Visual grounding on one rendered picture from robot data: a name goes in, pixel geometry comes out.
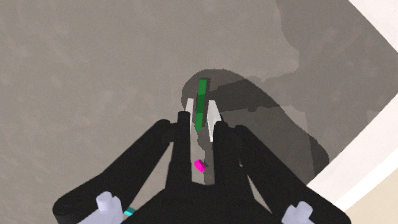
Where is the magenta rod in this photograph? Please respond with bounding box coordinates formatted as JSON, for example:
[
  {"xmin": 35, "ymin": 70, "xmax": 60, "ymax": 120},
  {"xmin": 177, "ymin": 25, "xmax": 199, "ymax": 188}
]
[{"xmin": 194, "ymin": 159, "xmax": 205, "ymax": 172}]

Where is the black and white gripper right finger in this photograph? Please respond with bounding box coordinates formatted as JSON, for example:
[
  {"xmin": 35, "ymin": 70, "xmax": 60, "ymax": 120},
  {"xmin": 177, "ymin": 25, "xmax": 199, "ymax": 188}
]
[{"xmin": 207, "ymin": 100, "xmax": 352, "ymax": 224}]

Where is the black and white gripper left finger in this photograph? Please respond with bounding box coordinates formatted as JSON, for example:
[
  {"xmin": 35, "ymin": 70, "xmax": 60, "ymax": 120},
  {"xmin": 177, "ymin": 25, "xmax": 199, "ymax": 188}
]
[{"xmin": 52, "ymin": 98, "xmax": 194, "ymax": 224}]

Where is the turquoise rod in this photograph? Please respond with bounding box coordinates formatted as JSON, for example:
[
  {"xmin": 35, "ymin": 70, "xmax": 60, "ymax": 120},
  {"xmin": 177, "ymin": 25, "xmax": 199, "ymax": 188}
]
[{"xmin": 125, "ymin": 207, "xmax": 136, "ymax": 216}]

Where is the green rod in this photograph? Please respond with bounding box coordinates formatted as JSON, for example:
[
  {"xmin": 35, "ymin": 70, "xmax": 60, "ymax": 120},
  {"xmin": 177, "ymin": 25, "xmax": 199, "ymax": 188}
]
[{"xmin": 195, "ymin": 78, "xmax": 207, "ymax": 130}]

